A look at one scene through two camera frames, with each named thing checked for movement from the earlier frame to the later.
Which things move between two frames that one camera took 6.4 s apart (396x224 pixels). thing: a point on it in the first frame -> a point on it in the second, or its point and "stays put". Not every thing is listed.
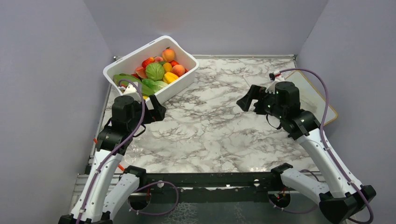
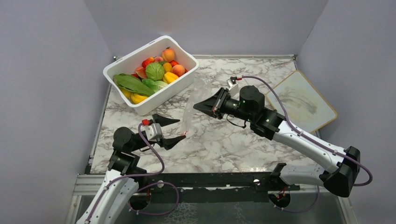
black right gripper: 256,92 -> 213,106
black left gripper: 157,114 -> 169,142
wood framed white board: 310,100 stays put
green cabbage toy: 155,71 stays put
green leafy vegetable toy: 144,91 stays put
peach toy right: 178,70 stays put
